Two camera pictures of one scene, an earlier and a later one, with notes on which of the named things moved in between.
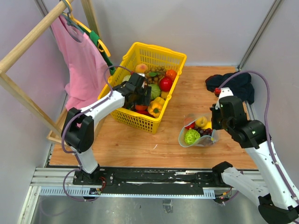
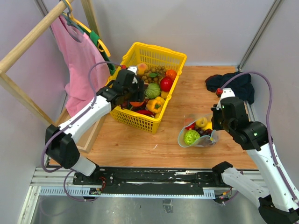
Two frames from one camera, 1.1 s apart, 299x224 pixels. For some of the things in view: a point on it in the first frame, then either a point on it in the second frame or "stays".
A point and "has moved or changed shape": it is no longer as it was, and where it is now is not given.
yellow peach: x=201 y=122 stays
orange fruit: x=141 y=107 has moved or changed shape
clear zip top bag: x=197 y=131 stays
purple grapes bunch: x=202 y=132 stays
